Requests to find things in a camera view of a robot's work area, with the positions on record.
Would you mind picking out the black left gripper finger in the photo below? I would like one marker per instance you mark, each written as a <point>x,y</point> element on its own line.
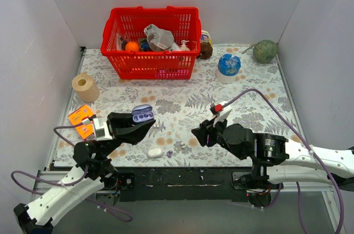
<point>129,125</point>
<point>139,134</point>

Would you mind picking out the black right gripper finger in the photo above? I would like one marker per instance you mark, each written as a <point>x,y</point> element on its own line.
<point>207,127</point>
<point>202,135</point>

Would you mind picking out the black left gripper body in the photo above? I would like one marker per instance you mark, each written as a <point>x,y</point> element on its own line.
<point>113,126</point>

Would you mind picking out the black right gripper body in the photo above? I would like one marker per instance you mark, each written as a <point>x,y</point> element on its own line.
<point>211,134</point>

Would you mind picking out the purple earbud charging case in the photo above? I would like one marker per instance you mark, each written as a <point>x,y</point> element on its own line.
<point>139,111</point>

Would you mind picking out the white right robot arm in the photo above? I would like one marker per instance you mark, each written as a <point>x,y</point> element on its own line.
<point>276,159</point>

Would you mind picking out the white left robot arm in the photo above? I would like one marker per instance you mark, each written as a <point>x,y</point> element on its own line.
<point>92,172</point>

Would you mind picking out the white earbud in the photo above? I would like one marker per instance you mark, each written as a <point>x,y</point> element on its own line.
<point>181,145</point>

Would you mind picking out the orange snack box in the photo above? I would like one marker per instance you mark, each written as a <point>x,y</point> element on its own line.
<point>83,116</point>

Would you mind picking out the beige paper roll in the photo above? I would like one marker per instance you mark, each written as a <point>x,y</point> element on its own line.
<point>85,87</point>

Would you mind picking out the floral table mat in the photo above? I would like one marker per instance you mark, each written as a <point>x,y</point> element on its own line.
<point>179,106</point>

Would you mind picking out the blue lidded white jar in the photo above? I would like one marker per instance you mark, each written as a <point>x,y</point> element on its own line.
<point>228,68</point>

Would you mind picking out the orange fruit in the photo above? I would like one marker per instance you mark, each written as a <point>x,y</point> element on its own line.
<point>132,46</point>

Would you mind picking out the brown jar with label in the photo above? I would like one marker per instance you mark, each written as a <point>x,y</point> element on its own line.
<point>206,48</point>

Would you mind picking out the red plastic shopping basket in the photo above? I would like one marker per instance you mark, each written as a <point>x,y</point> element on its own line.
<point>129,23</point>

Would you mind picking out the white pump bottle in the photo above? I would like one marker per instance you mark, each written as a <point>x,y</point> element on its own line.
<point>184,46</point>

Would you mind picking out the grey crumpled bag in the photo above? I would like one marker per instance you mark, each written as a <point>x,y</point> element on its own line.
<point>158,39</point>

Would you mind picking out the green melon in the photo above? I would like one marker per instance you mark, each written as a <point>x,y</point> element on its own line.
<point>263,51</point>

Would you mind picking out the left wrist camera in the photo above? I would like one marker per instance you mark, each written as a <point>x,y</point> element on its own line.
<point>100,130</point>

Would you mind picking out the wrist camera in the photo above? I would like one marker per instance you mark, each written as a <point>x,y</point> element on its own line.
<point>100,130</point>
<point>220,112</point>

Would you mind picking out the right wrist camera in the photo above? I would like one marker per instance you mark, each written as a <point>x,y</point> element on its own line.
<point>220,112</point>

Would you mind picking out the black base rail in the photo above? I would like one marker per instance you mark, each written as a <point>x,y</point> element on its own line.
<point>179,184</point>

